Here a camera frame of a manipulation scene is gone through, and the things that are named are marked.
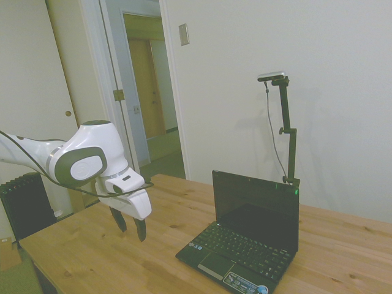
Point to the small cardboard box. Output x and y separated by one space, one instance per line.
9 254

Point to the white closet door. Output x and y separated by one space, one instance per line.
82 61

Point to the black Asus laptop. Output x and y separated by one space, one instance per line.
254 214

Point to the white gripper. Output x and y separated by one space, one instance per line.
139 203

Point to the black camera stand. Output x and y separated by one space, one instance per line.
288 122

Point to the silver camera on stand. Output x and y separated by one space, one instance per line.
272 75

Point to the round closet door knob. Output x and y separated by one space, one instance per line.
68 113

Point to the black radiator heater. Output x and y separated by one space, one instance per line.
24 208

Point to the brass door hinge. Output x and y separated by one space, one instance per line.
118 95

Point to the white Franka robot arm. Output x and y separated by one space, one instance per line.
92 144

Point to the wooden hallway door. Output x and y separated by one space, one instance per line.
144 92

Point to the white open door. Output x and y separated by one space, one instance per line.
128 92

